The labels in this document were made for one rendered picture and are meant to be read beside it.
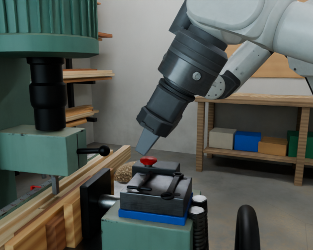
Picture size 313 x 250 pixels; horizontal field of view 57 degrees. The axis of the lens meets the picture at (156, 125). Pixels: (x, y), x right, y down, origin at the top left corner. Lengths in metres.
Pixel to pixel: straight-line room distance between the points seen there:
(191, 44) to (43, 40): 0.21
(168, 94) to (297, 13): 0.19
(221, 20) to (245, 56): 0.52
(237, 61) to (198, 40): 0.49
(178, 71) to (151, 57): 3.61
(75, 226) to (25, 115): 0.25
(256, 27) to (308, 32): 0.06
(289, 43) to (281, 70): 3.27
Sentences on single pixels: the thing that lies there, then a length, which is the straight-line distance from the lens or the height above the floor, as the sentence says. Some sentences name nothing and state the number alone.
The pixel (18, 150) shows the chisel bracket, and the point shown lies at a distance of 0.55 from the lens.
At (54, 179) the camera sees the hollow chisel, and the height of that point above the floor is 0.98.
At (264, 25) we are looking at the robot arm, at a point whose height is 1.23.
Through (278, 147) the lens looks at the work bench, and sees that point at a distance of 3.31.
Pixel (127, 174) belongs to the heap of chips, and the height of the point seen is 0.92.
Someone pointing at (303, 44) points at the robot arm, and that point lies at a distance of 0.39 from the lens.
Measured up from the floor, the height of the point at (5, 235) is 0.94.
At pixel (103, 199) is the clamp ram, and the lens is 0.51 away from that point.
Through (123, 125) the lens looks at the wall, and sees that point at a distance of 4.33.
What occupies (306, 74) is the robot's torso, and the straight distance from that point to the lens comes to 0.81.
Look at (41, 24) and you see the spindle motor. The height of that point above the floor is 1.24.
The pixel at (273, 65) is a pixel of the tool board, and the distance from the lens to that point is 3.67.
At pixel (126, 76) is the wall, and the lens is 4.21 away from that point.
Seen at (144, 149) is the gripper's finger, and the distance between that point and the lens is 0.49.
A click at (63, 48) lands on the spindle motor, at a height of 1.21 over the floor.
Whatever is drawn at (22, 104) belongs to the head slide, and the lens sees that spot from 0.61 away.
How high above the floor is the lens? 1.18
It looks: 12 degrees down
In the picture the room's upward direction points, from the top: straight up
